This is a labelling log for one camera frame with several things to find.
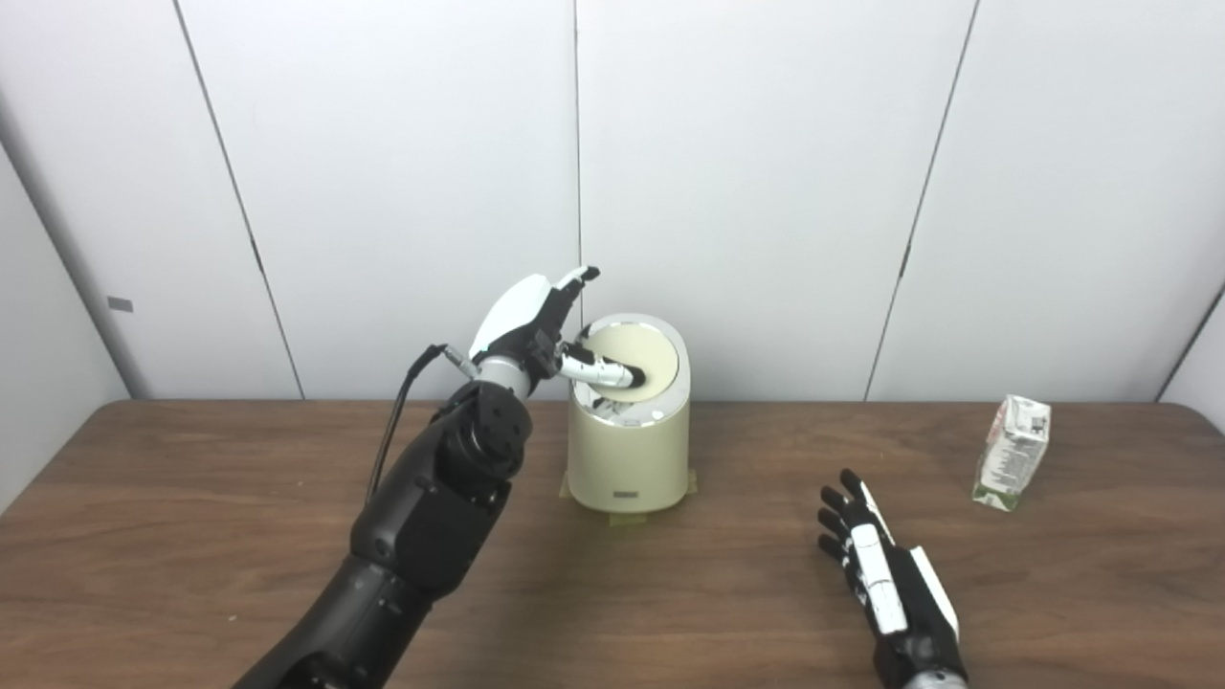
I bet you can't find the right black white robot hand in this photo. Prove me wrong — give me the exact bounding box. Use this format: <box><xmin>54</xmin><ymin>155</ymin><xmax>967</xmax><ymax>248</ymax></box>
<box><xmin>817</xmin><ymin>469</ymin><xmax>969</xmax><ymax>686</ymax></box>

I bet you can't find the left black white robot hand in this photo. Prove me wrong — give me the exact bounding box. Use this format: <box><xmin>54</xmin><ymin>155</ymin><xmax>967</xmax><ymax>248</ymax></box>
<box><xmin>469</xmin><ymin>266</ymin><xmax>647</xmax><ymax>391</ymax></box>

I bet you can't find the cream-colored lidded bin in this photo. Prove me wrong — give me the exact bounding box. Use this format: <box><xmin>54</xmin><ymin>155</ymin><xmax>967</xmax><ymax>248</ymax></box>
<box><xmin>567</xmin><ymin>314</ymin><xmax>692</xmax><ymax>515</ymax></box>

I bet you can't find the white green milk carton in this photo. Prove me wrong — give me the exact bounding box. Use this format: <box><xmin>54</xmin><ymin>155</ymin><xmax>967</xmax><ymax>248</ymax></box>
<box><xmin>972</xmin><ymin>395</ymin><xmax>1052</xmax><ymax>512</ymax></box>

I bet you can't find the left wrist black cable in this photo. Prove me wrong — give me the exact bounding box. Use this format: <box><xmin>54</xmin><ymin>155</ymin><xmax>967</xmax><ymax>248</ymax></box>
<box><xmin>367</xmin><ymin>344</ymin><xmax>479</xmax><ymax>504</ymax></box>

